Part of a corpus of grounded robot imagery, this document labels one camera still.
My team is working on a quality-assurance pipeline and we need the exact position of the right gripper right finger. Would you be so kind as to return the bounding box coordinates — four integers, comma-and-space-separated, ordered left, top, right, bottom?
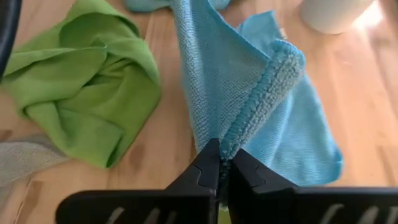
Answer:
228, 148, 398, 224

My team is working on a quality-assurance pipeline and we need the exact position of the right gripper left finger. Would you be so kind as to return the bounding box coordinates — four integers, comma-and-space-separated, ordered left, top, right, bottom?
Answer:
55, 138, 220, 224

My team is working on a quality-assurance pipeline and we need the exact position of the light blue microfiber towel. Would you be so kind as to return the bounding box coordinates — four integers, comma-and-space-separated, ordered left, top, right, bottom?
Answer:
172, 0, 345, 187

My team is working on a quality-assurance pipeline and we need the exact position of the dark green microfiber towel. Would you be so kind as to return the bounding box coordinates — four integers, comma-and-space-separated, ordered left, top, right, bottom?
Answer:
0, 0, 162, 169

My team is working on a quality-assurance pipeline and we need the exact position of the grey microfiber towel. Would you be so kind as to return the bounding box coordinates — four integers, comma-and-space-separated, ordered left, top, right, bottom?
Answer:
0, 133, 71, 206

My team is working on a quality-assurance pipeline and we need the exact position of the potted plant white pot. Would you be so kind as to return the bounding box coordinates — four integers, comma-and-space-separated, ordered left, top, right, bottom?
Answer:
300, 0, 377, 35

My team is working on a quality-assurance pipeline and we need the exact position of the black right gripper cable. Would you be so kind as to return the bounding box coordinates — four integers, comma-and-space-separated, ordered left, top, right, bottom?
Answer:
0, 0, 23, 80

